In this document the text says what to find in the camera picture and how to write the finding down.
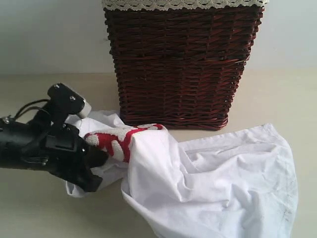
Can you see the dark brown wicker basket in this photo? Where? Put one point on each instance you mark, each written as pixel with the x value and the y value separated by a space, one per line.
pixel 180 68

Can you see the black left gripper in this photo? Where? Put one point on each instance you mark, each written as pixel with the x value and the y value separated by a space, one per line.
pixel 62 152

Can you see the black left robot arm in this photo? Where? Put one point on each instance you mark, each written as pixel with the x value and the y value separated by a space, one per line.
pixel 14 144

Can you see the white t-shirt with red print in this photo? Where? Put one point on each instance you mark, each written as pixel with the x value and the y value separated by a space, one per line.
pixel 236 185

